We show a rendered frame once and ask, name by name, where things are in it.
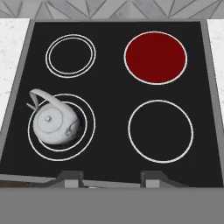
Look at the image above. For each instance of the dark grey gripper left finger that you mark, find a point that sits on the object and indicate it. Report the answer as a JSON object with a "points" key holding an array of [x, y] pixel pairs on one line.
{"points": [[71, 177]]}

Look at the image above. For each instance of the black glass hob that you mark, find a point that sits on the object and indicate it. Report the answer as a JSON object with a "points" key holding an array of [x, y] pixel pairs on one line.
{"points": [[113, 96]]}

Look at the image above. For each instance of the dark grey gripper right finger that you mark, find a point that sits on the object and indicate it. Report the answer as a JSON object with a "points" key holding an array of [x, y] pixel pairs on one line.
{"points": [[152, 176]]}

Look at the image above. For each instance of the white kettle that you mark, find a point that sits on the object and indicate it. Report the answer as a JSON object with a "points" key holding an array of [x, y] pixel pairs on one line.
{"points": [[55, 124]]}

